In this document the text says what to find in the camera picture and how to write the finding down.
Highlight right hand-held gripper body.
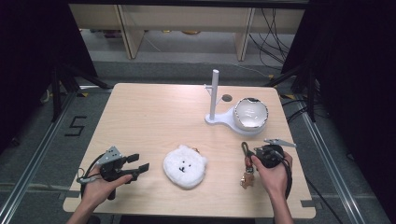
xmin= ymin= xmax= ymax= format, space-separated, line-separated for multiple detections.
xmin=254 ymin=138 xmax=297 ymax=169

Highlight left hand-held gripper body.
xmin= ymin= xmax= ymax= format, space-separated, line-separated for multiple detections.
xmin=98 ymin=146 xmax=138 ymax=201

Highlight black strap keychain brown charm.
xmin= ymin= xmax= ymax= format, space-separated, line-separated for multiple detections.
xmin=239 ymin=141 xmax=256 ymax=189

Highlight white plush bear pouch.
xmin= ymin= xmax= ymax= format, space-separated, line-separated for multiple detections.
xmin=163 ymin=144 xmax=208 ymax=190

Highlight white key stand with pole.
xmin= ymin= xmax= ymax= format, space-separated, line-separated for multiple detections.
xmin=204 ymin=68 xmax=269 ymax=137

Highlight person's right hand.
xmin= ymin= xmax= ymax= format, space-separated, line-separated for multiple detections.
xmin=250 ymin=150 xmax=294 ymax=201

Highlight person's left hand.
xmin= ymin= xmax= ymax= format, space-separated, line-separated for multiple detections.
xmin=81 ymin=165 xmax=134 ymax=213

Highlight grey tape strip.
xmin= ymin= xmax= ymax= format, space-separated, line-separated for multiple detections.
xmin=57 ymin=189 xmax=82 ymax=201
xmin=300 ymin=199 xmax=323 ymax=209

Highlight black metal stand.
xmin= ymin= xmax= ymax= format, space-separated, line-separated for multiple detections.
xmin=49 ymin=62 xmax=114 ymax=123
xmin=264 ymin=63 xmax=318 ymax=123

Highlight light wooden desk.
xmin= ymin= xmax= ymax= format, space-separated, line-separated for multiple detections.
xmin=68 ymin=3 xmax=306 ymax=62

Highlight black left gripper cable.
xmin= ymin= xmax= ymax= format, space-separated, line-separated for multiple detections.
xmin=76 ymin=153 xmax=106 ymax=200

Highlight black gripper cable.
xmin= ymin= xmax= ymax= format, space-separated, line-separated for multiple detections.
xmin=76 ymin=153 xmax=106 ymax=200
xmin=274 ymin=148 xmax=294 ymax=200

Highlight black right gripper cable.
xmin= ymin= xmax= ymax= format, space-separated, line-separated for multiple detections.
xmin=274 ymin=148 xmax=294 ymax=200

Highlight black floor cables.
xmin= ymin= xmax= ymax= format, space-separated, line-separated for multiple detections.
xmin=280 ymin=97 xmax=309 ymax=124

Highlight aluminium floor rail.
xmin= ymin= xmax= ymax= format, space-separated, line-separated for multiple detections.
xmin=0 ymin=91 xmax=78 ymax=224
xmin=299 ymin=108 xmax=369 ymax=224

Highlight bundle of black cables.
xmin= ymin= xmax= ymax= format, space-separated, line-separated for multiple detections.
xmin=247 ymin=7 xmax=296 ymax=72

